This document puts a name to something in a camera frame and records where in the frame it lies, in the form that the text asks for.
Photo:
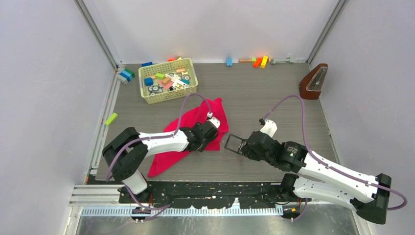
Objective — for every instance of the tan wooden block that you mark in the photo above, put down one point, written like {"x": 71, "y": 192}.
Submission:
{"x": 245, "y": 60}

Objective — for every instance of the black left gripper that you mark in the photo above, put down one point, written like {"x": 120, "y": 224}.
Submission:
{"x": 204, "y": 143}

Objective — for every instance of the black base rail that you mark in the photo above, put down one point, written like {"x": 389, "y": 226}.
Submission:
{"x": 210, "y": 195}

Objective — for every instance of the blue green block stack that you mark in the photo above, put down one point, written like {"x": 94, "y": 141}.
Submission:
{"x": 126, "y": 76}

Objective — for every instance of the pink red garment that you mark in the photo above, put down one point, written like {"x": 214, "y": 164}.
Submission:
{"x": 164, "y": 161}

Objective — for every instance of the green perforated plastic basket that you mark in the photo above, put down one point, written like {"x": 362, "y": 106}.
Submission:
{"x": 167, "y": 81}

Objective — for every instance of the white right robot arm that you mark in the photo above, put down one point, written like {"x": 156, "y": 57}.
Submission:
{"x": 309, "y": 175}

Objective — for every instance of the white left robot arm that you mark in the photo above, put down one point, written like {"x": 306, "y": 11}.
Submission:
{"x": 126, "y": 152}

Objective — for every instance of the lime green block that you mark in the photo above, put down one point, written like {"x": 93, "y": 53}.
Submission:
{"x": 111, "y": 119}

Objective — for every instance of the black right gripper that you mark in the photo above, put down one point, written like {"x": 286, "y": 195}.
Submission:
{"x": 248, "y": 152}

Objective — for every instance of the brown wooden metronome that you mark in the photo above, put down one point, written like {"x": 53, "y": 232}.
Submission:
{"x": 311, "y": 85}

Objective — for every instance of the orange toy block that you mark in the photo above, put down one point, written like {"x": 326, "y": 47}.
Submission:
{"x": 257, "y": 62}

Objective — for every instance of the light blue toy block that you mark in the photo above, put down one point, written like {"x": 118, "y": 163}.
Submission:
{"x": 229, "y": 62}

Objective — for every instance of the yellow toy block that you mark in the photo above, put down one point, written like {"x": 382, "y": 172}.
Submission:
{"x": 264, "y": 62}

